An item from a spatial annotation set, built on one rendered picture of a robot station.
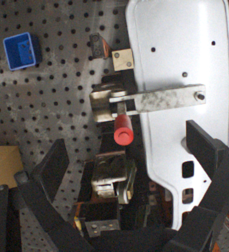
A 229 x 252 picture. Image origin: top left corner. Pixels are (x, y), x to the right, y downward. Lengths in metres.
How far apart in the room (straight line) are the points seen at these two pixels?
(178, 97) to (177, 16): 0.17
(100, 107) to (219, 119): 0.28
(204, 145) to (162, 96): 0.20
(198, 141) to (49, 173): 0.13
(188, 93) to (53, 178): 0.27
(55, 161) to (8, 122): 0.70
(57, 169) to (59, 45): 0.60
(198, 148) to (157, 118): 0.27
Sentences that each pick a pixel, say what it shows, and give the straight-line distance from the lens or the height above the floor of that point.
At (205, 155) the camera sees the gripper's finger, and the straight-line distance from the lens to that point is 0.17.
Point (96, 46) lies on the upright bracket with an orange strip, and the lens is 0.22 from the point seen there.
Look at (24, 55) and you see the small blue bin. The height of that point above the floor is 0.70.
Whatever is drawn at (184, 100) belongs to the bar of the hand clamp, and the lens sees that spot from 0.37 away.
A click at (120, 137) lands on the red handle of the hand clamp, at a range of 0.22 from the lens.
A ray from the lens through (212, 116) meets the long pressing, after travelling 0.48.
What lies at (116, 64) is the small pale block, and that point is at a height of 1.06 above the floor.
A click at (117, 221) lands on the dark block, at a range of 0.43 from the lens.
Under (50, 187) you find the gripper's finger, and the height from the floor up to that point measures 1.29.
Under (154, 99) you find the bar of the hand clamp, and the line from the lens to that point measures 0.35.
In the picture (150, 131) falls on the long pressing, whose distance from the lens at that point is 0.45.
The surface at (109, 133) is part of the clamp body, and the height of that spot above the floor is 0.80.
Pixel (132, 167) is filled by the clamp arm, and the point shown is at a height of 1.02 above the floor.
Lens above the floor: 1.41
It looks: 70 degrees down
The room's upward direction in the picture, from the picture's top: 177 degrees counter-clockwise
